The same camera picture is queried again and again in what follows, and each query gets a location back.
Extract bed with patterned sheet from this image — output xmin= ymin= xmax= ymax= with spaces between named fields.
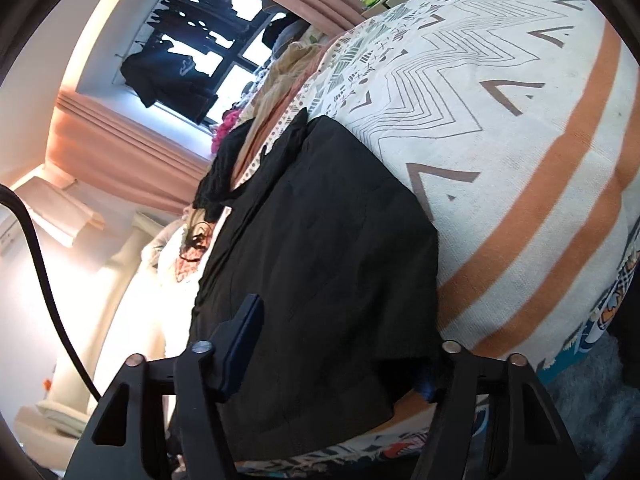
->
xmin=240 ymin=0 xmax=640 ymax=376

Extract black cloth bundle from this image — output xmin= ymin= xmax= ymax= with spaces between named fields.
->
xmin=260 ymin=12 xmax=301 ymax=46

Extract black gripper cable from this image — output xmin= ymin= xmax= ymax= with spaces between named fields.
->
xmin=0 ymin=184 xmax=103 ymax=403

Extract tangled red black cables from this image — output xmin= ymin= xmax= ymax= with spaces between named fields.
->
xmin=177 ymin=220 xmax=216 ymax=263

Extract row of hanging dark clothes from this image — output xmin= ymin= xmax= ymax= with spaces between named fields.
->
xmin=150 ymin=0 xmax=261 ymax=53

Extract beige duvet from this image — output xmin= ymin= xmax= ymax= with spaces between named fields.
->
xmin=240 ymin=40 xmax=321 ymax=171

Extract dark bag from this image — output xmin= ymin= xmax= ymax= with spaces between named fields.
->
xmin=617 ymin=280 xmax=640 ymax=391

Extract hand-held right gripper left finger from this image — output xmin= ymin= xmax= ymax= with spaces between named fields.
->
xmin=65 ymin=294 xmax=266 ymax=480

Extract white padded headboard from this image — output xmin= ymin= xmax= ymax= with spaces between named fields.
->
xmin=15 ymin=210 xmax=201 ymax=441

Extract white hanging garment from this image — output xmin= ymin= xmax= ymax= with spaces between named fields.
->
xmin=27 ymin=177 xmax=108 ymax=248

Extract black knit garment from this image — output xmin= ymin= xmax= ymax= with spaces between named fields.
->
xmin=192 ymin=122 xmax=261 ymax=221

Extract white pillow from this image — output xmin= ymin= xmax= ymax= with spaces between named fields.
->
xmin=150 ymin=225 xmax=201 ymax=286

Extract black jacket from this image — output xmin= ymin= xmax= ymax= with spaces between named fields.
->
xmin=170 ymin=107 xmax=441 ymax=463

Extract white air conditioner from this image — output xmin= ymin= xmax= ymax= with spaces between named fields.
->
xmin=0 ymin=212 xmax=23 ymax=256

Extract black hanging coat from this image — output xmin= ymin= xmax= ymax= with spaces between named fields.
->
xmin=120 ymin=40 xmax=223 ymax=126

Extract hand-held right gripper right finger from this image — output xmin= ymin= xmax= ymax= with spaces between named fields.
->
xmin=410 ymin=341 xmax=586 ymax=480

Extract magenta cloth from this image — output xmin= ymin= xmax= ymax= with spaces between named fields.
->
xmin=210 ymin=107 xmax=241 ymax=156

